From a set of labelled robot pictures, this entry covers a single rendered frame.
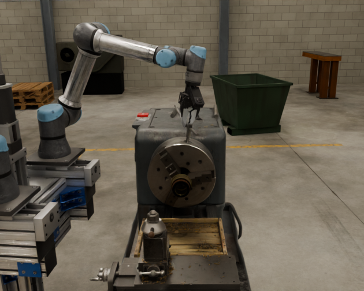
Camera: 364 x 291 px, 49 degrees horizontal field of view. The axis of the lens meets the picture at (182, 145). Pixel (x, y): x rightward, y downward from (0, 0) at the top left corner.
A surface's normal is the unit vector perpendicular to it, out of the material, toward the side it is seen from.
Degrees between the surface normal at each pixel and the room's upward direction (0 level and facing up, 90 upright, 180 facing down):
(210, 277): 0
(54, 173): 90
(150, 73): 90
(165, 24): 90
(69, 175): 90
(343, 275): 0
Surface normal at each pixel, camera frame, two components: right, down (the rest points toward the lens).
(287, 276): -0.01, -0.96
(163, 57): -0.22, 0.29
